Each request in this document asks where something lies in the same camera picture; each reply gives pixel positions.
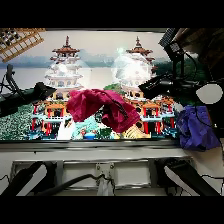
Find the purple garment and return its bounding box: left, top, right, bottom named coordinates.
left=175, top=105, right=222, bottom=152

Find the magenta garment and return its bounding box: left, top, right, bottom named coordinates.
left=65, top=88, right=142, bottom=134

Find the black cable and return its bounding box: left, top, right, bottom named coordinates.
left=35, top=173, right=112, bottom=197

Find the silver frame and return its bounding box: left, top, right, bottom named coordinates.
left=0, top=139, right=224, bottom=197

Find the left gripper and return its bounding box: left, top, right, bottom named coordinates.
left=32, top=81, right=57, bottom=102

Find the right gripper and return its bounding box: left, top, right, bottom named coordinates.
left=137, top=74, right=175, bottom=101

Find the wooden slatted rack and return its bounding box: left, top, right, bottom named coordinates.
left=0, top=28, right=46, bottom=63

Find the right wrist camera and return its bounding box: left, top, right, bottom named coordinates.
left=157, top=28, right=186, bottom=78

